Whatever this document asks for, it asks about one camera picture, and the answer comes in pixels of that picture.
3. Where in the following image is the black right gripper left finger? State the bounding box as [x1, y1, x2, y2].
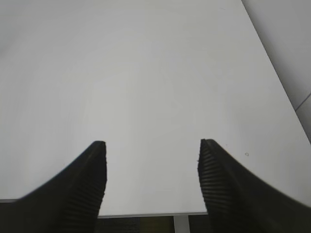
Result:
[0, 141, 107, 233]

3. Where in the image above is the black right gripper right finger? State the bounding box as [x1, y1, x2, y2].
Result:
[197, 139, 311, 233]

